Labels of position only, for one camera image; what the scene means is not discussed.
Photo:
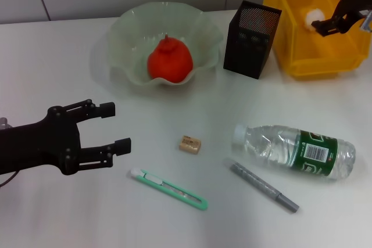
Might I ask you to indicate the grey marker pen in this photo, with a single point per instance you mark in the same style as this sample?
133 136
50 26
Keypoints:
261 185

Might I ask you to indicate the clear green-label water bottle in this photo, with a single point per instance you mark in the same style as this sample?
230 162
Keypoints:
290 149

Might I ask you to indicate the beige eraser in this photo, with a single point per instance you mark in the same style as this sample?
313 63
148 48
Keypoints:
189 144

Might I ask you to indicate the green glass fruit plate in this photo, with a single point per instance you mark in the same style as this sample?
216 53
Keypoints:
128 36

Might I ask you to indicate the white paper ball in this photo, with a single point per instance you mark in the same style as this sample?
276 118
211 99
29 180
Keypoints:
312 17

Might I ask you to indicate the black mesh pen holder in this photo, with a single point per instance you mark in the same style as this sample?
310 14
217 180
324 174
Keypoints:
247 53

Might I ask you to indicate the green utility knife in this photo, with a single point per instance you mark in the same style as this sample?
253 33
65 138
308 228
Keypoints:
171 190

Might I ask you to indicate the yellow plastic bin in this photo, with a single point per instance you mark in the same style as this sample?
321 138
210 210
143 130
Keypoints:
319 59

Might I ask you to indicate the red-orange fruit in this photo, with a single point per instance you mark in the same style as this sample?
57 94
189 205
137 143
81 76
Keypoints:
170 62

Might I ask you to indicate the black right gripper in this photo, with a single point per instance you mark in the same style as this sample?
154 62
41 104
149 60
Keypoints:
353 1

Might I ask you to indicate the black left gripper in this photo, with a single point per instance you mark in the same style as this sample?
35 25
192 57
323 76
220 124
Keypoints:
37 143

